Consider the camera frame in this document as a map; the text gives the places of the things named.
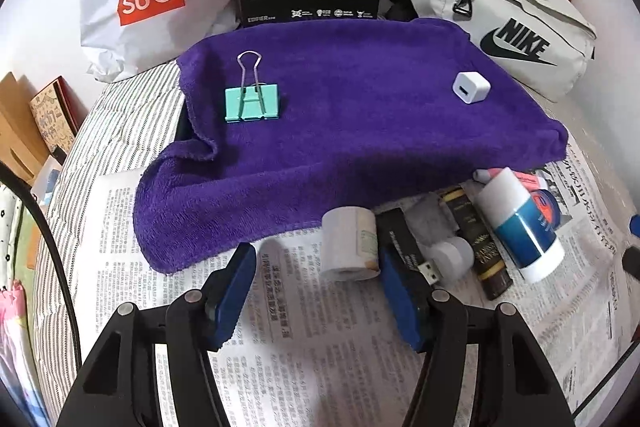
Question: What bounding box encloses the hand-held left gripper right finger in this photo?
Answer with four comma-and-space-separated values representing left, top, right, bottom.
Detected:
377, 251, 576, 427

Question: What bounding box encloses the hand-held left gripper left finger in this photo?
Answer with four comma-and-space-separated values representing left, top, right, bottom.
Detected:
56, 243, 257, 427

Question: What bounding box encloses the small white bottle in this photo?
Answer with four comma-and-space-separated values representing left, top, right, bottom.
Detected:
429, 234, 475, 283

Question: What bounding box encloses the black flash drive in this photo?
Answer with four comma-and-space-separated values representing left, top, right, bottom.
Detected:
375, 208, 444, 286

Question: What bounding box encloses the white paper roll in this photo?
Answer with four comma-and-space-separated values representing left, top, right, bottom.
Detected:
320, 205, 381, 283

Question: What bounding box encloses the blue jar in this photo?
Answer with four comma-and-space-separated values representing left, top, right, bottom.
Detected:
530, 188, 563, 233

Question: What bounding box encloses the white and blue stick bottle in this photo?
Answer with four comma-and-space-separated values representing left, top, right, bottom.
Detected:
475, 167, 566, 285

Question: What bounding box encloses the pink earpick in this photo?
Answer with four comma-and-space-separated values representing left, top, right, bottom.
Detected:
472, 167, 541, 188

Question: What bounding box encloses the white charger cube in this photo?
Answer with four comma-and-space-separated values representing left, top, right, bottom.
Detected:
452, 70, 490, 108

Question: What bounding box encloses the black tube gold print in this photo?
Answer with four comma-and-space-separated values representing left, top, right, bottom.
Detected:
439, 188, 513, 300

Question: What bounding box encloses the newspaper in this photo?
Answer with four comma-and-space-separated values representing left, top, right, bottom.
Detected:
92, 142, 640, 427

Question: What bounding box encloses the teal binder clip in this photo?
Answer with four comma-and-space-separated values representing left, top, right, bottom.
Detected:
224, 51, 280, 124

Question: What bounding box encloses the purple towel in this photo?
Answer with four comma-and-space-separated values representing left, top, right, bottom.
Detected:
132, 18, 570, 275

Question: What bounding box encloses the striped bedsheet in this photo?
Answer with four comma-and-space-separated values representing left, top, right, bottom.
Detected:
30, 57, 601, 427

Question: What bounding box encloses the clear plastic box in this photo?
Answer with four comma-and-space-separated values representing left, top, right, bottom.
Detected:
30, 156, 66, 204

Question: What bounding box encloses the pink patterned cloth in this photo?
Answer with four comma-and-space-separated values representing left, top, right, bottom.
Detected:
0, 279, 32, 408

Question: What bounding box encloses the white dotted cloth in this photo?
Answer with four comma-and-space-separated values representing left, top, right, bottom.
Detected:
0, 184, 32, 260

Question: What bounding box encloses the brown doodle notebook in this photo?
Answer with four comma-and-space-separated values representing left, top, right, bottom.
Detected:
30, 77, 82, 160

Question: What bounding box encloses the brown wooden furniture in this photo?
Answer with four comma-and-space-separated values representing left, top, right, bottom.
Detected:
0, 72, 51, 188

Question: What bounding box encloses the black cable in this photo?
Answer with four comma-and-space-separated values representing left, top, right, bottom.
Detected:
0, 161, 84, 380
570, 338, 640, 427

